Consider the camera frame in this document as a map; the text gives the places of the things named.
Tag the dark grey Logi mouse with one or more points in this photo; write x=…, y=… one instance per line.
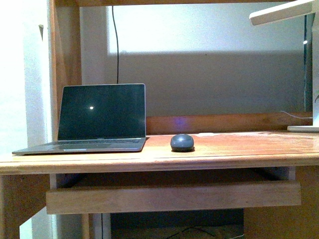
x=182, y=143

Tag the grey laptop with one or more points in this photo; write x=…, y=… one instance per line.
x=98, y=118

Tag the wooden desk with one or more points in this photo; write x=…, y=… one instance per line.
x=223, y=142

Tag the wooden keyboard drawer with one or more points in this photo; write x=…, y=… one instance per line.
x=161, y=191

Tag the white desk lamp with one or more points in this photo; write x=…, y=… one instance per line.
x=291, y=10

